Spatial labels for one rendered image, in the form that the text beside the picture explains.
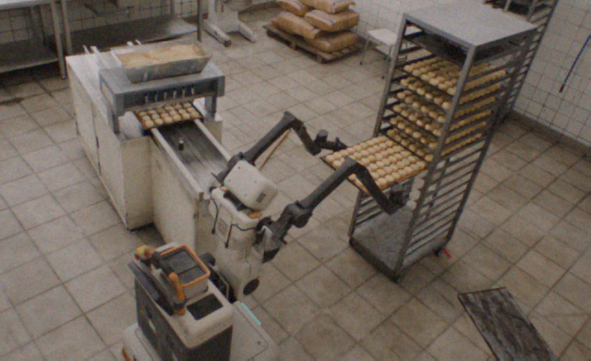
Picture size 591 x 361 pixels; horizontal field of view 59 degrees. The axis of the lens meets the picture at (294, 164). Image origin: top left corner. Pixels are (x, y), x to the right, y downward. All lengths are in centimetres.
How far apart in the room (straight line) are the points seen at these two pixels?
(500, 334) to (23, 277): 312
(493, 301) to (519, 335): 29
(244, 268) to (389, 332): 131
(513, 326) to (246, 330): 185
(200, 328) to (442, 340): 179
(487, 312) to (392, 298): 65
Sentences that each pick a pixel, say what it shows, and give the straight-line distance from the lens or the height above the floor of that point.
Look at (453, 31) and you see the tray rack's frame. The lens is 291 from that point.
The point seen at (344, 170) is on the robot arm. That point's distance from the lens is 240.
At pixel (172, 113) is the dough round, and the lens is 352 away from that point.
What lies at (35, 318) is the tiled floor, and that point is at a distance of 359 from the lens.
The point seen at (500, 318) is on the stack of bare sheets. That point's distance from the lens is 393.
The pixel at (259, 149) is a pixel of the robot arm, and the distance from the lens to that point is 261.
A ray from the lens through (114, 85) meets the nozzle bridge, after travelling 332.
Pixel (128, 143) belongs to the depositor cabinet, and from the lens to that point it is 343.
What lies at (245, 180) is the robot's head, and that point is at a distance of 234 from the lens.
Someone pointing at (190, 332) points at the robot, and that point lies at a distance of 238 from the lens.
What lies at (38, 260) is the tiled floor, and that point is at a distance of 391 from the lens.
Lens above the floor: 274
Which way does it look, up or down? 36 degrees down
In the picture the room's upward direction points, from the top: 9 degrees clockwise
